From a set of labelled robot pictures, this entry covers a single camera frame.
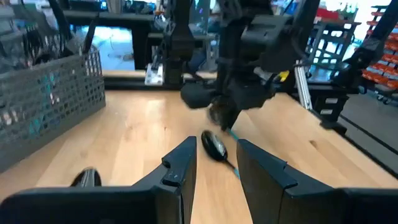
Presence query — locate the white mounting plate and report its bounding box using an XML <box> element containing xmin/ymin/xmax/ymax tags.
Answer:
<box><xmin>144</xmin><ymin>63</ymin><xmax>165</xmax><ymax>86</ymax></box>

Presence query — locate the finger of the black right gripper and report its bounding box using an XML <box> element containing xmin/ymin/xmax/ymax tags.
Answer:
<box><xmin>217</xmin><ymin>93</ymin><xmax>233</xmax><ymax>130</ymax></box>
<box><xmin>226</xmin><ymin>93</ymin><xmax>249</xmax><ymax>131</ymax></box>

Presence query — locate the grey plastic cutlery basket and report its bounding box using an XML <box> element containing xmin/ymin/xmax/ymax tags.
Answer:
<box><xmin>0</xmin><ymin>6</ymin><xmax>106</xmax><ymax>174</ymax></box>

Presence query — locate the black metal stand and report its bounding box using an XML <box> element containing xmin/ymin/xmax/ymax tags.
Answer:
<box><xmin>334</xmin><ymin>0</ymin><xmax>398</xmax><ymax>91</ymax></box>

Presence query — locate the silver aluminium extrusion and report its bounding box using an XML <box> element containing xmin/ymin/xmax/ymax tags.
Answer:
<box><xmin>294</xmin><ymin>60</ymin><xmax>313</xmax><ymax>110</ymax></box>

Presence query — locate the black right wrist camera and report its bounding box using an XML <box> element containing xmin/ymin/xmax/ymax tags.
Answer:
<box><xmin>241</xmin><ymin>14</ymin><xmax>295</xmax><ymax>73</ymax></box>

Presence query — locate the shelf with orange bins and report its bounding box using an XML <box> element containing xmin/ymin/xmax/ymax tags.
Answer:
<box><xmin>362</xmin><ymin>2</ymin><xmax>398</xmax><ymax>91</ymax></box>

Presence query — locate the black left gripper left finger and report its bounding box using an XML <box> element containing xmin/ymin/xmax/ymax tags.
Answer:
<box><xmin>132</xmin><ymin>136</ymin><xmax>198</xmax><ymax>224</ymax></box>

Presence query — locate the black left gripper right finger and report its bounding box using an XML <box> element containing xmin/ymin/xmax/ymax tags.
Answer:
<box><xmin>236</xmin><ymin>139</ymin><xmax>341</xmax><ymax>224</ymax></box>

